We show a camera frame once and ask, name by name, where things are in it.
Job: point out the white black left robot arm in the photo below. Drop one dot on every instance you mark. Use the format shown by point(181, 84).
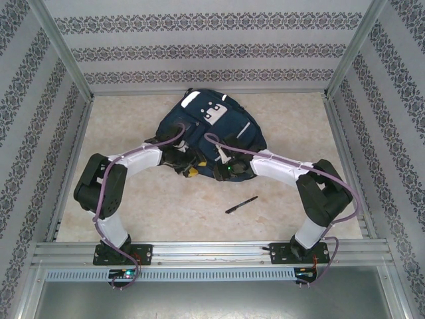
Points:
point(142, 159)

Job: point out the grey metal sheet panel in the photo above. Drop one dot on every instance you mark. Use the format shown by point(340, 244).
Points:
point(212, 302)

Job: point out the long aluminium mounting rail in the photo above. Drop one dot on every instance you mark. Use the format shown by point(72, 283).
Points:
point(212, 252)

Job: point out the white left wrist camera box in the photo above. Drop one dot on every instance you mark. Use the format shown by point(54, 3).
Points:
point(182, 147)

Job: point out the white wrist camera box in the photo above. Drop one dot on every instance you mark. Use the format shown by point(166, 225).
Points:
point(221, 154)
point(182, 147)

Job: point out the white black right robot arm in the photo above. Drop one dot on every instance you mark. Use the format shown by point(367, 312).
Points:
point(279, 164)

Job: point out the navy blue backpack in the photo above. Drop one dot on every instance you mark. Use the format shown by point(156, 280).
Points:
point(232, 126)

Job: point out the aluminium frame post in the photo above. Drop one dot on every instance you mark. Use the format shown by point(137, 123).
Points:
point(356, 50)
point(63, 50)

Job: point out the aluminium side rail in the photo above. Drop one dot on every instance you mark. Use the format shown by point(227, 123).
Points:
point(340, 133)
point(74, 149)

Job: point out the thin aluminium wall strip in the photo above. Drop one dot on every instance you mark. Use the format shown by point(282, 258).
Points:
point(133, 94)

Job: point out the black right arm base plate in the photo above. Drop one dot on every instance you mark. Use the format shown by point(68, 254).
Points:
point(277, 254)

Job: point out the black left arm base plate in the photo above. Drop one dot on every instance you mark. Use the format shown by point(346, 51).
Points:
point(144, 254)

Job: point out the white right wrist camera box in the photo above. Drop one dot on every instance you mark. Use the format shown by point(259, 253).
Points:
point(221, 154)

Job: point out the slim black pen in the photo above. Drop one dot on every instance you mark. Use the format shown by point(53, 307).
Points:
point(241, 204)

